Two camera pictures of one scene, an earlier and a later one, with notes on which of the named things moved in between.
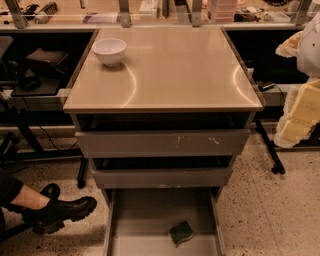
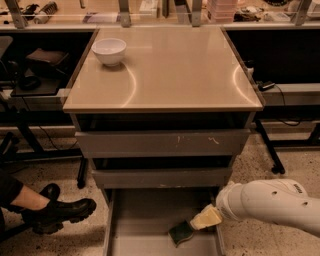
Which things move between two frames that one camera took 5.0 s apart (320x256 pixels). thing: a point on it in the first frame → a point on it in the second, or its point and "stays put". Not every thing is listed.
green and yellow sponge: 180,232 stays put
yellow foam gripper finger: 301,113 → 207,217
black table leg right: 278,167 stays put
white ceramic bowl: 109,50 stays put
